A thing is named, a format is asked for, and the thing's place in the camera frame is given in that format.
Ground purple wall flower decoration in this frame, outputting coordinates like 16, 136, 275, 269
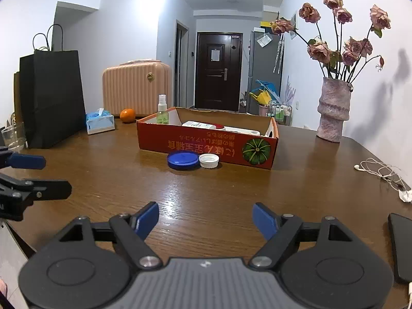
283, 75, 297, 107

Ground blue tissue pack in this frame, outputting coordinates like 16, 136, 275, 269
85, 107, 116, 135

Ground white ribbed lid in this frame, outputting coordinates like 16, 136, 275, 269
199, 153, 221, 169

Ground green spray bottle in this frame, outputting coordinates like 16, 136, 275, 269
156, 94, 170, 125

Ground wire storage cart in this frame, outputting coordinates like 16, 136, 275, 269
267, 100, 294, 126

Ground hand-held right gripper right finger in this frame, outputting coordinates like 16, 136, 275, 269
250, 202, 353, 270

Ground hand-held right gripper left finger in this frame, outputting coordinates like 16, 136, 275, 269
58, 201, 162, 270

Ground black paper bag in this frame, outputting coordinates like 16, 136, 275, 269
19, 24, 88, 150

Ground blue clothes hangers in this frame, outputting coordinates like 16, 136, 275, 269
255, 79, 281, 102

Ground orange fruit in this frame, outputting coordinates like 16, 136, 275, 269
119, 108, 136, 124

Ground dried pink roses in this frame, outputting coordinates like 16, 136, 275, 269
269, 0, 392, 85

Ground clear drinking glass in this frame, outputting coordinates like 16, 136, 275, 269
1, 121, 27, 154

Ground grey side door frame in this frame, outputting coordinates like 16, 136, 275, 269
175, 19, 191, 109

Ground white wired earphones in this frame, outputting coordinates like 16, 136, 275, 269
354, 157, 412, 203

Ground blue round lid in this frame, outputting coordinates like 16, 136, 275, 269
167, 150, 200, 171

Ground pink ribbed suitcase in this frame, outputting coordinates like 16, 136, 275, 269
102, 59, 172, 118

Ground black smartphone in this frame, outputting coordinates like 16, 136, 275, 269
387, 212, 412, 286

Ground grey refrigerator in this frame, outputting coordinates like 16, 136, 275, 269
246, 30, 286, 117

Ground orange cardboard box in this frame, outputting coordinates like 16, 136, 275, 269
136, 106, 280, 171

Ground red and white lint brush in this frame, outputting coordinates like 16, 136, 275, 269
206, 123, 261, 136

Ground yellow watering can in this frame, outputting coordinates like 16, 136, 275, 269
249, 90, 271, 106

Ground dark brown entrance door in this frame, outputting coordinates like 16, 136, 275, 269
194, 32, 244, 112

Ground pink ceramic vase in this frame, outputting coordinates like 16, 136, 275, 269
316, 76, 354, 143

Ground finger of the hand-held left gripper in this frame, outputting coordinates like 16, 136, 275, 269
0, 173, 73, 202
0, 146, 46, 170

